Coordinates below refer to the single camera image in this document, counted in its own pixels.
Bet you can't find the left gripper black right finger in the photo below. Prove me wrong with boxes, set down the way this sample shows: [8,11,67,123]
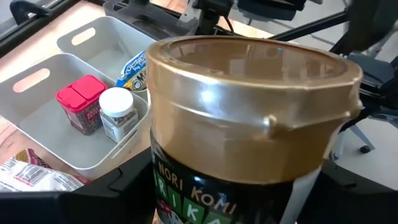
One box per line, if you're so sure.
[294,158,398,224]

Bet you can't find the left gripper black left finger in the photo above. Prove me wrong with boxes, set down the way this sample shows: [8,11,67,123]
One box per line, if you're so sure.
[0,146,156,224]

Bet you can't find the white printed noodle packet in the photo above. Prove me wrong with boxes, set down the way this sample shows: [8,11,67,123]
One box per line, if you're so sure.
[0,148,91,193]

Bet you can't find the blue yellow snack bag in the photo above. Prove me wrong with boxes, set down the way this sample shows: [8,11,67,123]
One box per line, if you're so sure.
[115,50,149,93]

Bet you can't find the red-lid spice container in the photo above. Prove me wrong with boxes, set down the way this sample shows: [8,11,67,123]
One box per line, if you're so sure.
[55,74,108,136]

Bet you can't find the white-lid spice jar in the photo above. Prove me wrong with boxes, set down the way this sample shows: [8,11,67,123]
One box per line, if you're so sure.
[98,86,139,144]

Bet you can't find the gold-lid nori furikake jar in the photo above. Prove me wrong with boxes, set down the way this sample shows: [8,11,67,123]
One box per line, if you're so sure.
[145,35,364,224]

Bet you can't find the dark office chair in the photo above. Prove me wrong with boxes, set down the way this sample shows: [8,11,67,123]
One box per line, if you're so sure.
[329,52,398,156]

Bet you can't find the grey plastic handled bin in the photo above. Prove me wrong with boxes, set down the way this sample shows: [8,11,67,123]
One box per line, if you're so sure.
[103,0,200,40]

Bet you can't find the white plastic handled bin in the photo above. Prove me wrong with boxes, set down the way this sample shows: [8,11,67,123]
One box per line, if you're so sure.
[56,16,157,91]
[0,52,150,180]

